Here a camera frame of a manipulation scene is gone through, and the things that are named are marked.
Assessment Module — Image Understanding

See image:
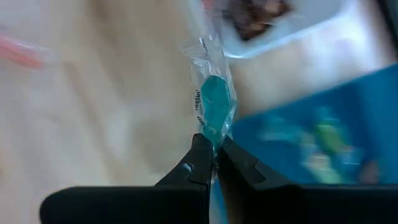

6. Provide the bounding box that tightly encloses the green clear-wrapped hard candy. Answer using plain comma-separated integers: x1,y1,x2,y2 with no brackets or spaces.
313,123,346,156
304,155,343,184

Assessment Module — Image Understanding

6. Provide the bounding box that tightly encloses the red clear-wrapped hard candy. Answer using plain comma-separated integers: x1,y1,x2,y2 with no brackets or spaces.
0,32,47,70

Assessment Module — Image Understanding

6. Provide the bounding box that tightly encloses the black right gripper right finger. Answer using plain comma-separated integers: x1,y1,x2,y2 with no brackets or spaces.
216,135,398,224

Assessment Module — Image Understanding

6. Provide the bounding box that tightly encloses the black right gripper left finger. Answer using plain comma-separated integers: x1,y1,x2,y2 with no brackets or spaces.
39,133,216,224

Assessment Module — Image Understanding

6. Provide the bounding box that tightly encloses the white plastic bin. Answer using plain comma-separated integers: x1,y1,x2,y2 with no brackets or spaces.
186,0,396,118

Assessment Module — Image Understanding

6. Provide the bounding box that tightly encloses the blue plastic bin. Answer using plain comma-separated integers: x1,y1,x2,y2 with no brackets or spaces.
210,63,398,224

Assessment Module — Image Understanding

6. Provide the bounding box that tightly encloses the brown PayDay candy bar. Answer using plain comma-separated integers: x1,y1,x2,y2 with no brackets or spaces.
222,0,293,41

